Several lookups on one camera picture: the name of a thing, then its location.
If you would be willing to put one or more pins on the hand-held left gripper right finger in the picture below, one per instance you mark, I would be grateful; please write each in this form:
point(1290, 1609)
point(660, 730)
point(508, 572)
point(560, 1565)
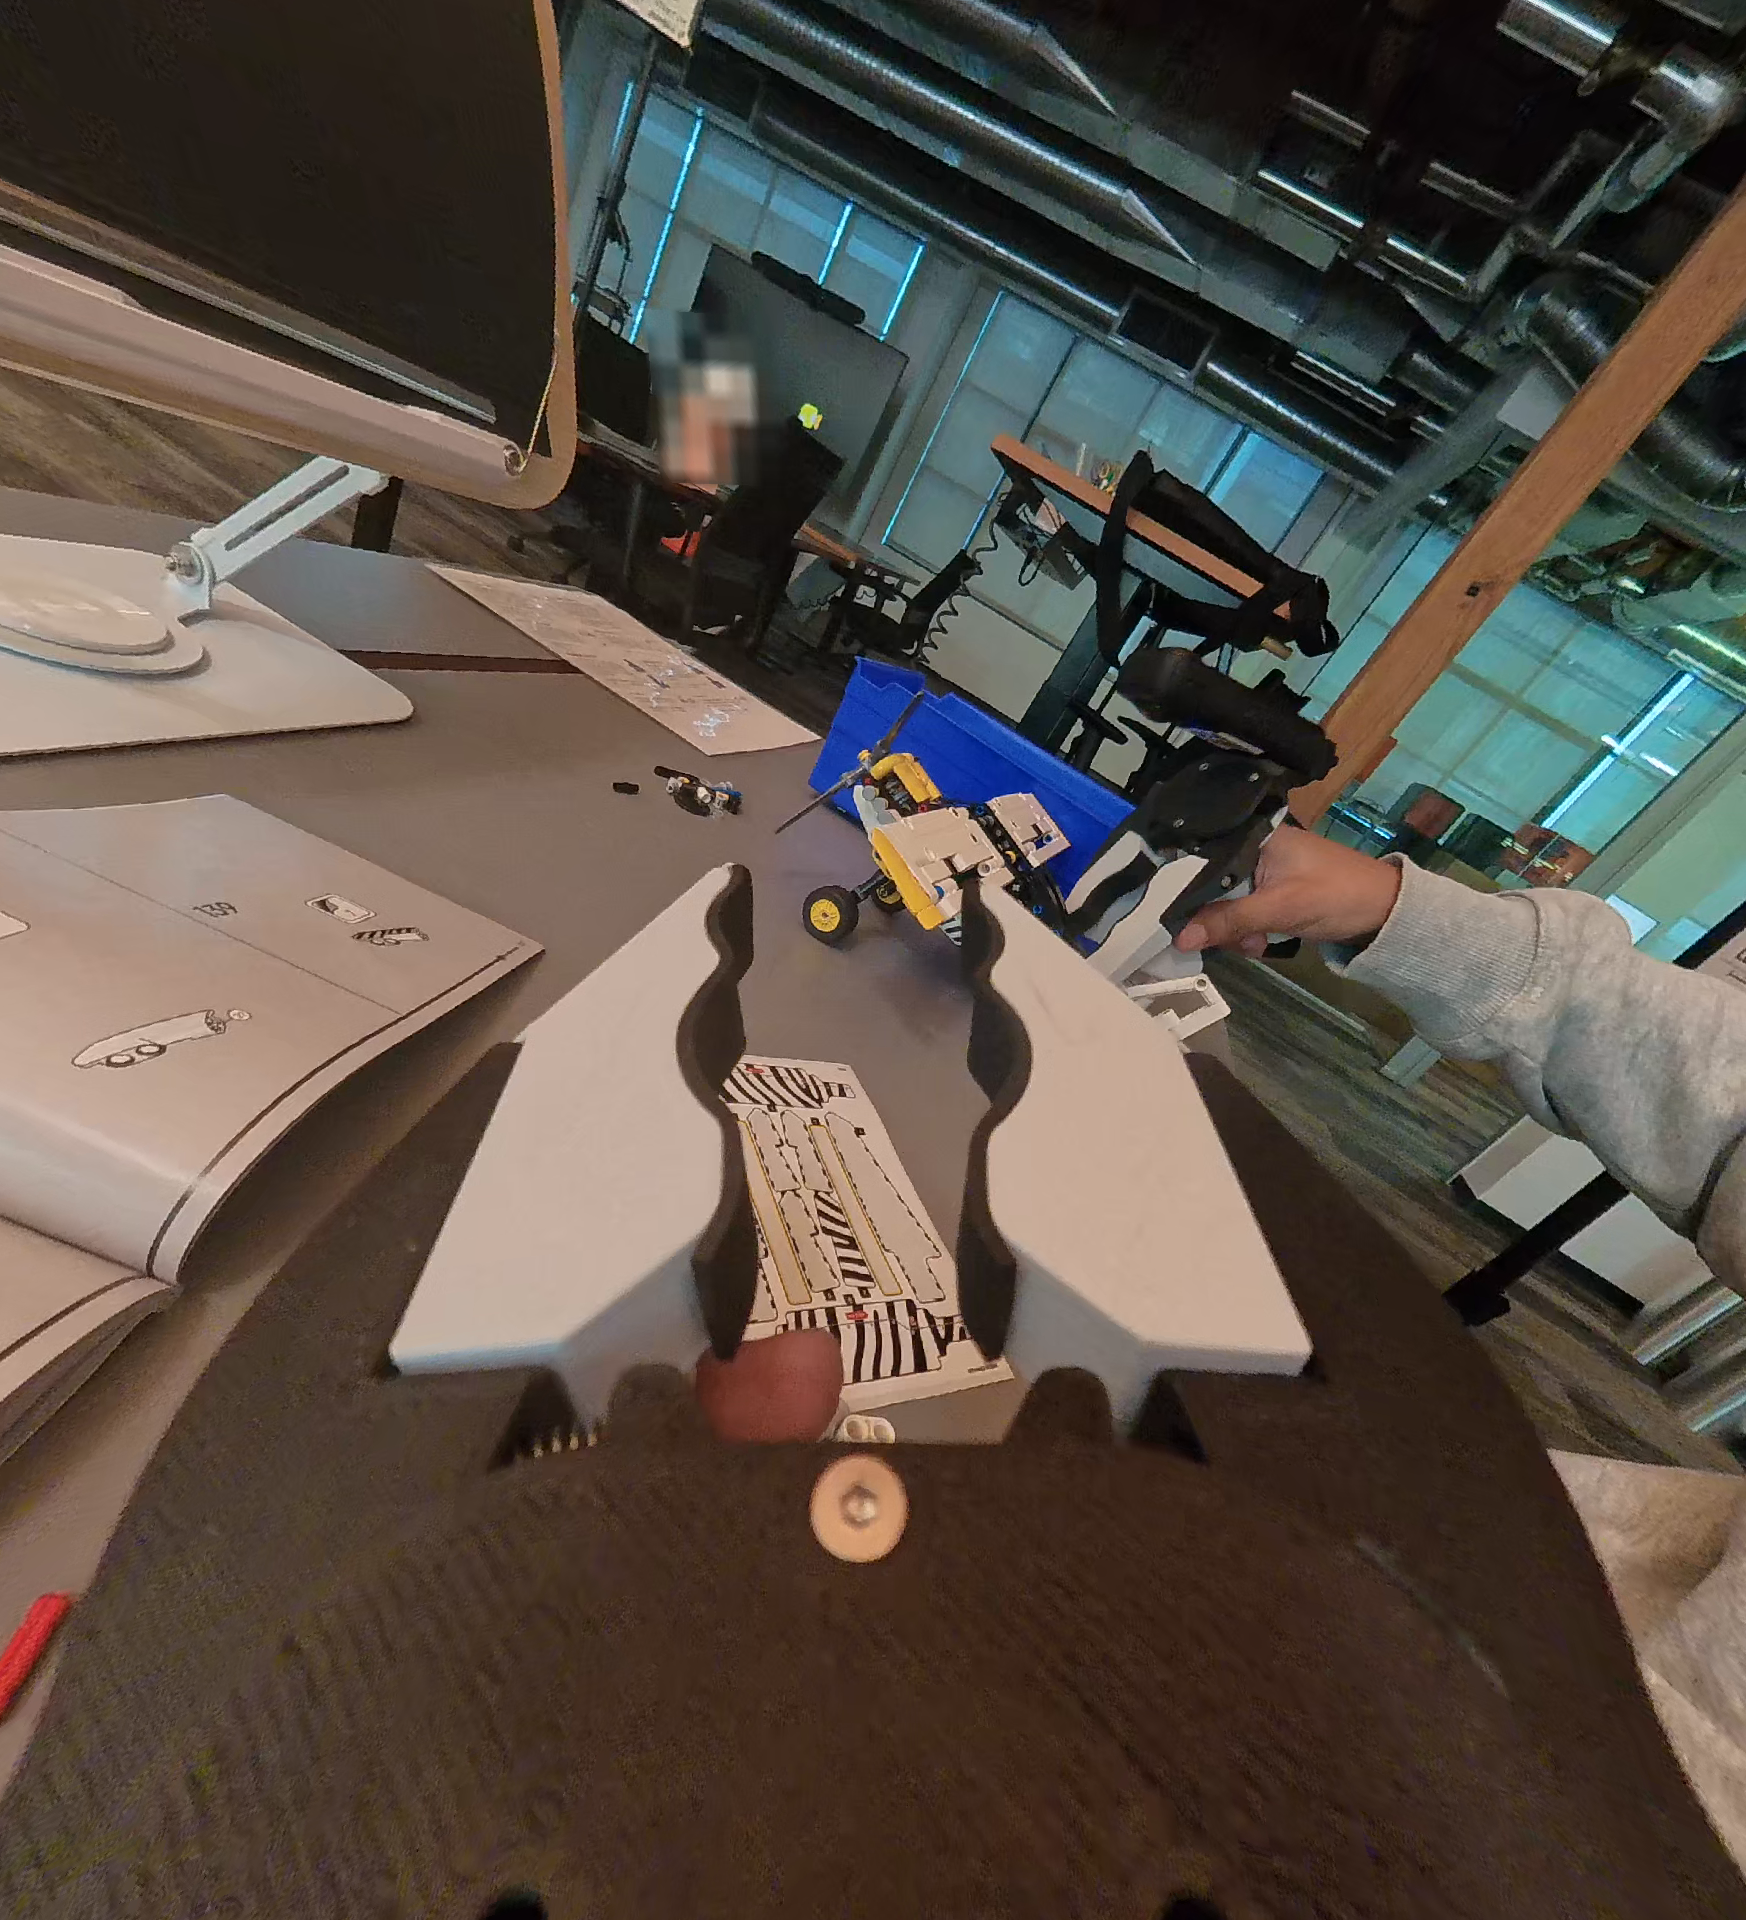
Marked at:
point(1143, 1202)

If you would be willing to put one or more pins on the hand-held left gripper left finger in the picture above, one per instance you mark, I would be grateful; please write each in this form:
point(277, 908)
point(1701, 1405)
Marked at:
point(573, 1188)

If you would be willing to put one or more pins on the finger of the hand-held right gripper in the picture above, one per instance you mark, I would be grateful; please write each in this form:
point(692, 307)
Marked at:
point(1156, 942)
point(1134, 877)

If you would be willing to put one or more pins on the lego plane model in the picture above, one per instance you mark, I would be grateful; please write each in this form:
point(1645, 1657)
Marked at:
point(935, 850)

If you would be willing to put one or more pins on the zebra sticker sheet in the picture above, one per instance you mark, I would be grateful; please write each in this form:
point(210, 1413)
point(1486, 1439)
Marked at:
point(830, 1202)

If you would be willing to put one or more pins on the red lego piece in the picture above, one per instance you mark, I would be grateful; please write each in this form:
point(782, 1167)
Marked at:
point(12, 1657)

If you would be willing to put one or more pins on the person's right forearm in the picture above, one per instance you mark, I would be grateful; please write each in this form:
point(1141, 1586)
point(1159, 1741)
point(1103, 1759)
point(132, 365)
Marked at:
point(1564, 1020)

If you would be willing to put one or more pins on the small black lego assembly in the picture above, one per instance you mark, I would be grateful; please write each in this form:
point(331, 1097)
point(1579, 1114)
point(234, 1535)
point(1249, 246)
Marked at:
point(702, 792)

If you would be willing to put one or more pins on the lego instruction booklet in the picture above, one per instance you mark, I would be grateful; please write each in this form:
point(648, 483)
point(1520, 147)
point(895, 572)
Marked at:
point(138, 1050)

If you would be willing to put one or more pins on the person's right hand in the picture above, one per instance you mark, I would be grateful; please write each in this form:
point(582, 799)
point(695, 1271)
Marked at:
point(1316, 893)

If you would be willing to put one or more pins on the person's left hand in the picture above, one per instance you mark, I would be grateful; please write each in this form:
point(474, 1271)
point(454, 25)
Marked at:
point(770, 1389)

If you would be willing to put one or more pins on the black office chair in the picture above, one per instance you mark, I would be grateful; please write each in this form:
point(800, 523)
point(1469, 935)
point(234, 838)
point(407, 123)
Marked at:
point(1234, 723)
point(935, 599)

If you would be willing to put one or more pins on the blue plastic bin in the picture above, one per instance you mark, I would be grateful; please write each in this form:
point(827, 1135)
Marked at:
point(962, 737)

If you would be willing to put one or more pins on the wooden standing desk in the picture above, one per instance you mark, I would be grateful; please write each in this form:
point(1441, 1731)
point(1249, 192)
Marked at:
point(1071, 480)

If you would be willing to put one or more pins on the white paper sheet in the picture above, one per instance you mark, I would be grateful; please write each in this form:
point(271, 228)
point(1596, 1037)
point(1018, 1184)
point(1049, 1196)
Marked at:
point(620, 659)

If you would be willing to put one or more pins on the large display screen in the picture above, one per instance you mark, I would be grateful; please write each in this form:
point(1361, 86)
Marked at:
point(830, 375)

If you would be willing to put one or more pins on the white tablet stand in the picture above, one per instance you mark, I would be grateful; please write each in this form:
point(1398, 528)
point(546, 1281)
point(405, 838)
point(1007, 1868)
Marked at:
point(110, 690)

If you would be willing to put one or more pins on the black tablet tan case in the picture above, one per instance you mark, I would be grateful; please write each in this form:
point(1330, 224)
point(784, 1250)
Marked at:
point(287, 180)

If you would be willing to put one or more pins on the wooden post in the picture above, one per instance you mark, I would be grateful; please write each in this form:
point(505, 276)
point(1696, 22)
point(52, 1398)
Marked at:
point(1564, 450)

